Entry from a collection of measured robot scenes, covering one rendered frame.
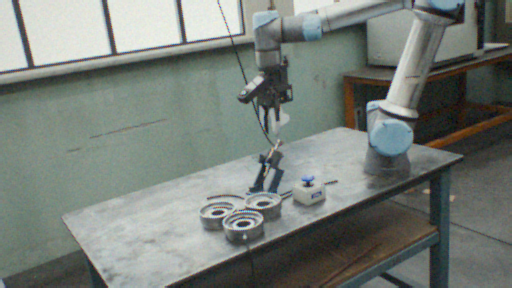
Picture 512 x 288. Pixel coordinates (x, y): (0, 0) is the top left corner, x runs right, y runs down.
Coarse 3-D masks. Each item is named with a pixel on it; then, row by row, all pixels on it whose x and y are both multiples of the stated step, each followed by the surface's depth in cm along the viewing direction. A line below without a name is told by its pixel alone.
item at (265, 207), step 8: (248, 200) 136; (264, 200) 136; (280, 200) 132; (248, 208) 131; (256, 208) 129; (264, 208) 129; (272, 208) 129; (280, 208) 132; (264, 216) 129; (272, 216) 131
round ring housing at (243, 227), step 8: (232, 216) 127; (240, 216) 128; (248, 216) 127; (256, 216) 126; (224, 224) 122; (232, 224) 123; (240, 224) 125; (248, 224) 125; (256, 224) 119; (232, 232) 119; (240, 232) 118; (248, 232) 118; (256, 232) 120; (232, 240) 121; (240, 240) 120; (248, 240) 120
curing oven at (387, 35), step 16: (480, 0) 326; (384, 16) 331; (400, 16) 319; (464, 16) 317; (480, 16) 329; (368, 32) 346; (384, 32) 334; (400, 32) 323; (448, 32) 309; (464, 32) 318; (480, 32) 333; (368, 48) 350; (384, 48) 338; (400, 48) 326; (448, 48) 312; (464, 48) 322; (480, 48) 337; (384, 64) 341; (432, 64) 313
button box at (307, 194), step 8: (296, 184) 141; (304, 184) 139; (312, 184) 138; (320, 184) 139; (296, 192) 139; (304, 192) 136; (312, 192) 136; (320, 192) 138; (296, 200) 140; (304, 200) 137; (312, 200) 137; (320, 200) 138
